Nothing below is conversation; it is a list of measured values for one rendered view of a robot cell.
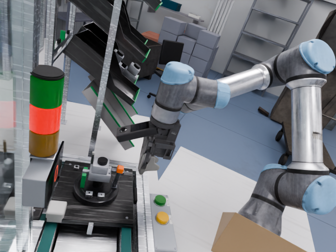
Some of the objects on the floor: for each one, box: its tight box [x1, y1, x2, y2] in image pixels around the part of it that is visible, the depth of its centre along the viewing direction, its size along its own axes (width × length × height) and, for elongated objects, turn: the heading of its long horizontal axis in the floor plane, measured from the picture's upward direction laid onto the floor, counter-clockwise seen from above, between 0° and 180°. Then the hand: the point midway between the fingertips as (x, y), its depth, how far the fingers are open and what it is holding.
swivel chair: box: [147, 40, 184, 108], centre depth 363 cm, size 60×60×94 cm
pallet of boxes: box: [156, 17, 221, 79], centre depth 504 cm, size 110×74×109 cm
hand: (139, 170), depth 76 cm, fingers closed
